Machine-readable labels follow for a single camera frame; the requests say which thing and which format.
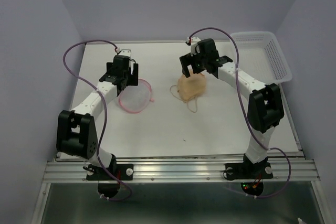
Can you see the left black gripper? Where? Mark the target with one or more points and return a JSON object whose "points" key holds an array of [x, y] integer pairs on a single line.
{"points": [[132, 79]]}

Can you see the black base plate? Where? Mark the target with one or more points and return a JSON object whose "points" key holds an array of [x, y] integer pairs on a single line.
{"points": [[111, 181], [250, 174]]}

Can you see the white mesh laundry bag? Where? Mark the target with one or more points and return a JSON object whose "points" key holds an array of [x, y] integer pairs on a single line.
{"points": [[134, 99]]}

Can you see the white plastic basket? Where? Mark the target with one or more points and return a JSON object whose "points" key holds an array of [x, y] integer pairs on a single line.
{"points": [[260, 56]]}

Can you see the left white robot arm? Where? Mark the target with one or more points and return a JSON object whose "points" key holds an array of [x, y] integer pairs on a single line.
{"points": [[76, 130]]}

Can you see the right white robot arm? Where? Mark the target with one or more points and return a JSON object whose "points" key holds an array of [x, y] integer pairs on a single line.
{"points": [[265, 107]]}

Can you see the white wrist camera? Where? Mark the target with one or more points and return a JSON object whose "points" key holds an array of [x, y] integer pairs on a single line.
{"points": [[125, 52], [194, 45]]}

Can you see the aluminium rail frame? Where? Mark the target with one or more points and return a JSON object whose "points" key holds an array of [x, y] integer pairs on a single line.
{"points": [[178, 160]]}

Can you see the beige bra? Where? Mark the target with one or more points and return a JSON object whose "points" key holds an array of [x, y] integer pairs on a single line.
{"points": [[188, 89]]}

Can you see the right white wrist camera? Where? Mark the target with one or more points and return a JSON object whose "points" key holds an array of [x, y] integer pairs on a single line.
{"points": [[194, 45]]}

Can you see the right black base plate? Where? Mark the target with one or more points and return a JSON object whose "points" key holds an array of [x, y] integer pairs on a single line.
{"points": [[250, 174]]}

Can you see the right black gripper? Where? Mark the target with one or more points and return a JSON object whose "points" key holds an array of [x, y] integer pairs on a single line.
{"points": [[187, 60]]}

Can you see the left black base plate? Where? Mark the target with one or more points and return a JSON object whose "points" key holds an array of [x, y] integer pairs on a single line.
{"points": [[111, 181]]}

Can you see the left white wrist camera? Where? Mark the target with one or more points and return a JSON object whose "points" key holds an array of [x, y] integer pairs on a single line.
{"points": [[125, 52]]}

